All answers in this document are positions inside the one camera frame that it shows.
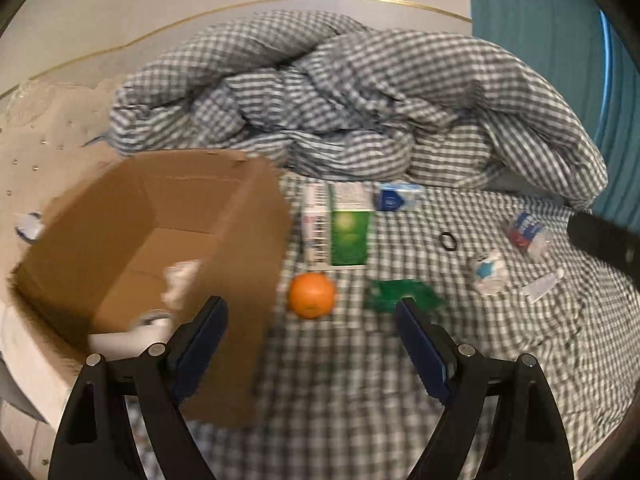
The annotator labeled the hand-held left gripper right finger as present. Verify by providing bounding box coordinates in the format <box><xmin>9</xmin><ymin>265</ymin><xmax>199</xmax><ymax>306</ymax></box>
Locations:
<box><xmin>395</xmin><ymin>297</ymin><xmax>576</xmax><ymax>480</ymax></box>

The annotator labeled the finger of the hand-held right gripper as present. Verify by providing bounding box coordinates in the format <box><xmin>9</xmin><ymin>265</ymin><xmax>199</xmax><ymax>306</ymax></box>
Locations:
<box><xmin>567</xmin><ymin>211</ymin><xmax>640</xmax><ymax>281</ymax></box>

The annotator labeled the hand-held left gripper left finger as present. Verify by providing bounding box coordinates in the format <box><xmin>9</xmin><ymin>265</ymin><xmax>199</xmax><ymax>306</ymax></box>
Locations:
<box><xmin>50</xmin><ymin>296</ymin><xmax>229</xmax><ymax>480</ymax></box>

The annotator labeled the brown cardboard box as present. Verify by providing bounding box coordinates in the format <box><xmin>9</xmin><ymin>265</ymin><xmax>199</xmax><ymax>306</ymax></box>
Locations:
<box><xmin>10</xmin><ymin>150</ymin><xmax>296</xmax><ymax>431</ymax></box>

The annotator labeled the green plastic wrapper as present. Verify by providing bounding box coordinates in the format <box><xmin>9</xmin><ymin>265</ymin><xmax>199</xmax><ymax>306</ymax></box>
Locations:
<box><xmin>364</xmin><ymin>279</ymin><xmax>447</xmax><ymax>314</ymax></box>

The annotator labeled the crumpled white tissue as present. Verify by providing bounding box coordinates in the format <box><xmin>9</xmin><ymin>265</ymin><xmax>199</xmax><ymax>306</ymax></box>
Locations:
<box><xmin>162</xmin><ymin>259</ymin><xmax>202</xmax><ymax>307</ymax></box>

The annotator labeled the white plastic bottle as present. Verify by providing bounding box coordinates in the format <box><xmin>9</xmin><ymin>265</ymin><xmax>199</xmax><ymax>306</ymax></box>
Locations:
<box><xmin>89</xmin><ymin>310</ymin><xmax>177</xmax><ymax>357</ymax></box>

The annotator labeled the small clear plastic tube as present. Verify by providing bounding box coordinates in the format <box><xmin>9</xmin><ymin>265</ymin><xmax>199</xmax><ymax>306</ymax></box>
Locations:
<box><xmin>521</xmin><ymin>268</ymin><xmax>566</xmax><ymax>304</ymax></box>

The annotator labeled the red blue white packet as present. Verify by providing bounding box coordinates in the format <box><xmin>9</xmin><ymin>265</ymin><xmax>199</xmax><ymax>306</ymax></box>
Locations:
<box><xmin>506</xmin><ymin>211</ymin><xmax>554</xmax><ymax>257</ymax></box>

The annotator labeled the white and blue crumpled packet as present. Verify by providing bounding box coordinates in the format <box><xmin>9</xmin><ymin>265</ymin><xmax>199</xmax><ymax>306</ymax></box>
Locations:
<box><xmin>469</xmin><ymin>249</ymin><xmax>509</xmax><ymax>294</ymax></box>

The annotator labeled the grey checked bed sheet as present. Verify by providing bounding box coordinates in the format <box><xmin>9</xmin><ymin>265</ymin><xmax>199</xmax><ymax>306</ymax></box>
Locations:
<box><xmin>125</xmin><ymin>170</ymin><xmax>637</xmax><ymax>480</ymax></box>

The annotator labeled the orange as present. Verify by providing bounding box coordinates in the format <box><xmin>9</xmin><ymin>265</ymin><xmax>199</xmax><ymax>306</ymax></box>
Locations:
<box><xmin>287</xmin><ymin>272</ymin><xmax>336</xmax><ymax>320</ymax></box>

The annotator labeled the green medicine box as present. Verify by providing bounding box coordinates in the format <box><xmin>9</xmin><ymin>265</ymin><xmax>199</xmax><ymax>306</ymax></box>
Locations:
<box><xmin>330</xmin><ymin>182</ymin><xmax>376</xmax><ymax>267</ymax></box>

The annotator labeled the white and blue wrapper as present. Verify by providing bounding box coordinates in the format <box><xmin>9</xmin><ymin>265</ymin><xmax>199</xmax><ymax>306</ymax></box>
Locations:
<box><xmin>14</xmin><ymin>211</ymin><xmax>47</xmax><ymax>242</ymax></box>

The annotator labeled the teal curtain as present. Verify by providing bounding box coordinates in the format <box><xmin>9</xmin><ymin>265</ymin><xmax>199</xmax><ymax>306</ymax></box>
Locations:
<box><xmin>467</xmin><ymin>0</ymin><xmax>640</xmax><ymax>241</ymax></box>

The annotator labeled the grey checked duvet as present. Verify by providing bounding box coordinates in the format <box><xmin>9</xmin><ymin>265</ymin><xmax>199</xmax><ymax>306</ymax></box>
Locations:
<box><xmin>107</xmin><ymin>10</ymin><xmax>609</xmax><ymax>211</ymax></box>

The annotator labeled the beige tufted headboard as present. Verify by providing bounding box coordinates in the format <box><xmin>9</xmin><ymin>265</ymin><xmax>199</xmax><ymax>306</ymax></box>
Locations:
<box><xmin>0</xmin><ymin>74</ymin><xmax>132</xmax><ymax>281</ymax></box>

